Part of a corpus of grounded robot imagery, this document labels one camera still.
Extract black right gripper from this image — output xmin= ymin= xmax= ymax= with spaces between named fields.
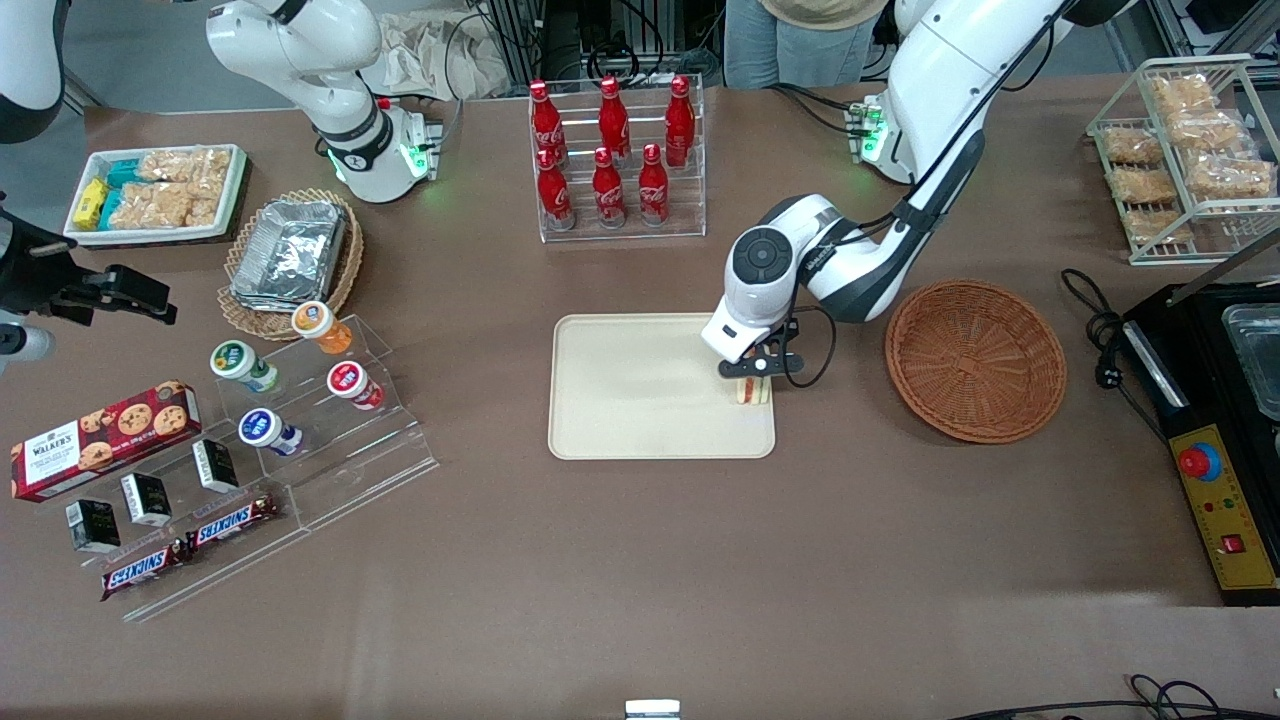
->
xmin=0 ymin=205 xmax=179 ymax=327

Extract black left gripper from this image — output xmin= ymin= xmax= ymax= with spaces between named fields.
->
xmin=718 ymin=320 xmax=807 ymax=404

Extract beige plastic tray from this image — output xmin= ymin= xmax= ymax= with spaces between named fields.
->
xmin=548 ymin=312 xmax=777 ymax=461

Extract white rectangular snack tray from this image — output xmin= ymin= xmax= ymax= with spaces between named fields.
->
xmin=63 ymin=143 xmax=251 ymax=248

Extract light woven wicker basket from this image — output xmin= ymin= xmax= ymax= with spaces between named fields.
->
xmin=218 ymin=188 xmax=365 ymax=342

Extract round brown wicker basket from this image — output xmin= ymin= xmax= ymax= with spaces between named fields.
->
xmin=885 ymin=278 xmax=1068 ymax=445

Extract clear-wrapped rice cracker pack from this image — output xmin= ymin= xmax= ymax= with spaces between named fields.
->
xmin=108 ymin=182 xmax=193 ymax=231
xmin=138 ymin=150 xmax=196 ymax=185
xmin=1185 ymin=155 xmax=1276 ymax=201
xmin=1100 ymin=125 xmax=1163 ymax=167
xmin=1108 ymin=165 xmax=1176 ymax=205
xmin=1150 ymin=75 xmax=1216 ymax=117
xmin=1165 ymin=110 xmax=1246 ymax=152
xmin=190 ymin=148 xmax=233 ymax=203
xmin=1122 ymin=208 xmax=1191 ymax=246

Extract green-lid yogurt cup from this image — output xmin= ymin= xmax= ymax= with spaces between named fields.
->
xmin=210 ymin=340 xmax=279 ymax=393

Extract red Walkers cookie box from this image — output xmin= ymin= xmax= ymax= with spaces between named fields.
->
xmin=10 ymin=380 xmax=202 ymax=503

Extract stacked aluminium foil containers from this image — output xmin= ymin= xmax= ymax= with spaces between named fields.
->
xmin=230 ymin=200 xmax=349 ymax=311

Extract blue-lid yogurt cup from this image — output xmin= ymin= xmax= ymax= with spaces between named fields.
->
xmin=238 ymin=408 xmax=303 ymax=457

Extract orange-lid yogurt cup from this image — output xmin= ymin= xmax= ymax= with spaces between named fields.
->
xmin=292 ymin=301 xmax=354 ymax=356

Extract small black carton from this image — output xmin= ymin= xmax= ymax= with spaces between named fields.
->
xmin=120 ymin=473 xmax=172 ymax=527
xmin=192 ymin=439 xmax=240 ymax=494
xmin=66 ymin=499 xmax=121 ymax=554

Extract clear acrylic bottle rack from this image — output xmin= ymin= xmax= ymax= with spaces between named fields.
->
xmin=528 ymin=75 xmax=707 ymax=244

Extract red cola bottle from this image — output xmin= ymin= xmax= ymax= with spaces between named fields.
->
xmin=537 ymin=148 xmax=577 ymax=232
xmin=529 ymin=80 xmax=567 ymax=167
xmin=592 ymin=147 xmax=627 ymax=230
xmin=638 ymin=143 xmax=672 ymax=228
xmin=665 ymin=75 xmax=697 ymax=167
xmin=598 ymin=76 xmax=632 ymax=161

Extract red-lid yogurt cup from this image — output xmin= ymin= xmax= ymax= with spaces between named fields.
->
xmin=327 ymin=361 xmax=385 ymax=411

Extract Snickers chocolate bar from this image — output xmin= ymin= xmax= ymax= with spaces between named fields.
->
xmin=186 ymin=494 xmax=281 ymax=553
xmin=100 ymin=540 xmax=191 ymax=601

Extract clear acrylic stepped stand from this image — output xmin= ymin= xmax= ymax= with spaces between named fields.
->
xmin=215 ymin=315 xmax=441 ymax=531
xmin=20 ymin=430 xmax=309 ymax=623

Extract person in blue jeans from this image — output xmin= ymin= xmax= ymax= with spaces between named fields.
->
xmin=722 ymin=0 xmax=891 ymax=89

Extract crumpled beige bag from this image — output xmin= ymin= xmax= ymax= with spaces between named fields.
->
xmin=362 ymin=10 xmax=511 ymax=101

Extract metal equipment rack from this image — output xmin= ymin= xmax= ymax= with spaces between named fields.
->
xmin=480 ymin=0 xmax=723 ymax=91

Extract black countertop appliance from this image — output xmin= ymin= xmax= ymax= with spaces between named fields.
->
xmin=1125 ymin=235 xmax=1280 ymax=471

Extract yellow emergency stop control box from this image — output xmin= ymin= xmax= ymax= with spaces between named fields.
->
xmin=1168 ymin=424 xmax=1280 ymax=607

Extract clear plastic container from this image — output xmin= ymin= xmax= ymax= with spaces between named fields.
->
xmin=1222 ymin=305 xmax=1280 ymax=421

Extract black arm-mounted cable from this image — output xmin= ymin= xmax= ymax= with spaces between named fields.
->
xmin=785 ymin=0 xmax=1086 ymax=391

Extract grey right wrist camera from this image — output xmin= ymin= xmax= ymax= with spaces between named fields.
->
xmin=0 ymin=322 xmax=56 ymax=367

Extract black appliance power cable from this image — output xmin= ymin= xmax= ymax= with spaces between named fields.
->
xmin=1062 ymin=268 xmax=1171 ymax=441

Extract black floor cable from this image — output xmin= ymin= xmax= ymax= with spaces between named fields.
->
xmin=945 ymin=675 xmax=1280 ymax=720

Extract white wire shelf rack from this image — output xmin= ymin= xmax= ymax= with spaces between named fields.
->
xmin=1087 ymin=55 xmax=1280 ymax=266

